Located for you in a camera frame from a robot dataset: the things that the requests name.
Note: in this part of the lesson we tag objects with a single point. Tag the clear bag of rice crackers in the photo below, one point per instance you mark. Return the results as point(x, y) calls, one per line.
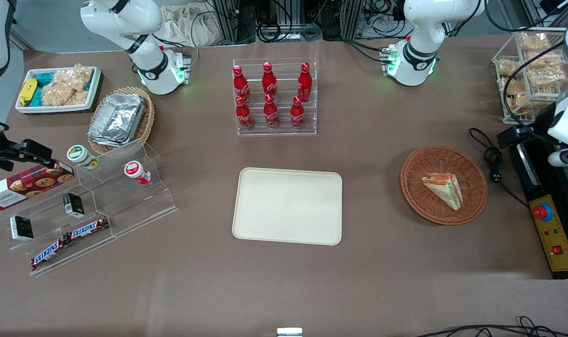
point(68, 89)

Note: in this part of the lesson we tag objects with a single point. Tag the red cookie box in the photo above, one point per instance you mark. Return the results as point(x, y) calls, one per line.
point(26, 187)

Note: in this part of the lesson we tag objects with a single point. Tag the small black box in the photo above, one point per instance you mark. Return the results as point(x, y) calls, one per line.
point(21, 228)
point(73, 204)

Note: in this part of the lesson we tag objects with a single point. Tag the white rectangular plastic bin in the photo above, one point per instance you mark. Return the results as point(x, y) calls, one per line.
point(54, 108)

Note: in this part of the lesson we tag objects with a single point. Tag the bagged fried snack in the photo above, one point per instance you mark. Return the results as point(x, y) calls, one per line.
point(509, 68)
point(513, 86)
point(546, 77)
point(546, 60)
point(534, 42)
point(520, 103)

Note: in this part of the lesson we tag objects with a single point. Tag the white cloth bag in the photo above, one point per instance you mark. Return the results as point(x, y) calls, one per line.
point(190, 23)

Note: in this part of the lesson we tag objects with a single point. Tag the yellow snack packet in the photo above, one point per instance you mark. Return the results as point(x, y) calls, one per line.
point(27, 91)

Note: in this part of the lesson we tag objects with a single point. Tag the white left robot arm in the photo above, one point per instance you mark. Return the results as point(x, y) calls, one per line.
point(419, 28)

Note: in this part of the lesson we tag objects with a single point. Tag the cream rectangular tray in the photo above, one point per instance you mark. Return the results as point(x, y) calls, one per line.
point(288, 206)

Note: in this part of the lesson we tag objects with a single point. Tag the aluminium frame post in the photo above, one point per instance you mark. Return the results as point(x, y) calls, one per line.
point(351, 18)
point(232, 21)

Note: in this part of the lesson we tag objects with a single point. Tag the red emergency stop button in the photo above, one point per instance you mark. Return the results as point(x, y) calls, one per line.
point(542, 212)

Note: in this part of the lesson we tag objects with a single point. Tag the triangular sandwich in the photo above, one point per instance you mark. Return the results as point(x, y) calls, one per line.
point(445, 189)

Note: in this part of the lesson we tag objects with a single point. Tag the tan oval wicker basket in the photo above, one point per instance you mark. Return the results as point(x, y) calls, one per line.
point(148, 117)

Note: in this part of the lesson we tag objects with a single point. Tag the red cola bottle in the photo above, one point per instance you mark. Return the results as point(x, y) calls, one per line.
point(270, 114)
point(269, 82)
point(240, 84)
point(244, 117)
point(304, 84)
point(297, 116)

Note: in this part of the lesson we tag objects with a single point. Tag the brown round wicker basket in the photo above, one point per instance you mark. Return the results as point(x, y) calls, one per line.
point(419, 196)

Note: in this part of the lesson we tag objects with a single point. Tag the clear acrylic step stand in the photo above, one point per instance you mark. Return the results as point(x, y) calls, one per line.
point(138, 201)

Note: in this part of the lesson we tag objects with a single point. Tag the yellow control panel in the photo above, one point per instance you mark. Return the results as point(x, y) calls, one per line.
point(555, 234)

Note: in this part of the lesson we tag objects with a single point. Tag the stack of foil trays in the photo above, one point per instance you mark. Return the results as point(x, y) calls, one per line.
point(117, 119)

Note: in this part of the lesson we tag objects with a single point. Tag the brown Snickers bar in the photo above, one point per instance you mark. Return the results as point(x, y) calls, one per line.
point(49, 252)
point(88, 228)

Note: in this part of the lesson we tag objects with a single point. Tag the black sealing machine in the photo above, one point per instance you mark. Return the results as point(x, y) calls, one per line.
point(522, 168)

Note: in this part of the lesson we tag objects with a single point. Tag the green lid cup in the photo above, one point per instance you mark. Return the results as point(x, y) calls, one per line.
point(80, 155)

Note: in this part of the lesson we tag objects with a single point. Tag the white power strip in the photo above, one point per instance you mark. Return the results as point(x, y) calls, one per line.
point(382, 25)

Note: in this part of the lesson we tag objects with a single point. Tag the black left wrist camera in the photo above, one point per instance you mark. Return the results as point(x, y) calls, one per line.
point(513, 136)

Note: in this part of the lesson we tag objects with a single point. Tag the red lid cup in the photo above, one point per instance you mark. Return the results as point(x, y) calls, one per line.
point(135, 170)

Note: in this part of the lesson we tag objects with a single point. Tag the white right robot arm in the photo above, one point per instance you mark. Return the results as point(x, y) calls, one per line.
point(138, 28)

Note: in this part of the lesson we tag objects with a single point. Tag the teal snack packets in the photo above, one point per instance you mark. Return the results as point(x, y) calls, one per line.
point(42, 79)

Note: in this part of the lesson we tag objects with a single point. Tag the clear acrylic bottle rack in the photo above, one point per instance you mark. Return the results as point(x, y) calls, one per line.
point(284, 133)

